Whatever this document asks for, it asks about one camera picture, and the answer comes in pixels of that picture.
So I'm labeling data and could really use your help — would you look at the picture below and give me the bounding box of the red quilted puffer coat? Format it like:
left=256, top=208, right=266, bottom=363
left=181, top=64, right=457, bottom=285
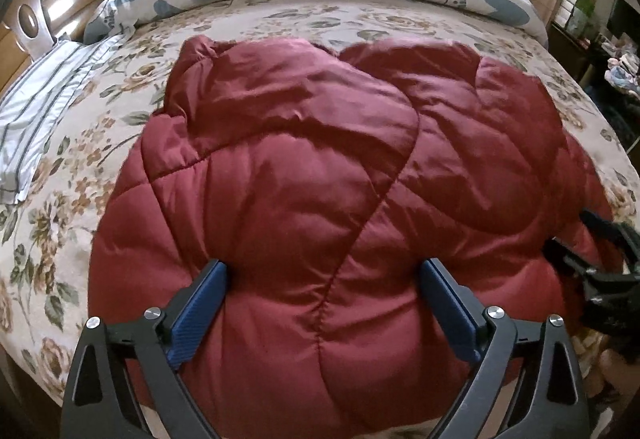
left=88, top=36, right=622, bottom=438

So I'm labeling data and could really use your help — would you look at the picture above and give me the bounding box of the right hand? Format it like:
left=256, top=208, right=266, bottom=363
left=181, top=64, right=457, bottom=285
left=598, top=348, right=640, bottom=402

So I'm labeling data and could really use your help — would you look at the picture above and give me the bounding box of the cluttered dark side table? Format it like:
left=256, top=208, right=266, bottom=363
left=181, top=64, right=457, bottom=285
left=549, top=0, right=639, bottom=152

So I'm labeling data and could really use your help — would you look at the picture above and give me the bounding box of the floral bed blanket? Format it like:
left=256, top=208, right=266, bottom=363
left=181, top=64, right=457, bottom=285
left=1, top=0, right=639, bottom=401

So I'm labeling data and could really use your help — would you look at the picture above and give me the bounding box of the black television screen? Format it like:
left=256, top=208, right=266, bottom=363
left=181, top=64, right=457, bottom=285
left=606, top=0, right=640, bottom=44

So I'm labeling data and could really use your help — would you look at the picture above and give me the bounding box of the striped grey white pillow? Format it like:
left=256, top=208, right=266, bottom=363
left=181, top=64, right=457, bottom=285
left=1, top=28, right=134, bottom=205

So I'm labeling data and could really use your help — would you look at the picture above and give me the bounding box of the wooden headboard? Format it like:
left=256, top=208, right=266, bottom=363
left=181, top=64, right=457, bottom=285
left=1, top=0, right=102, bottom=92

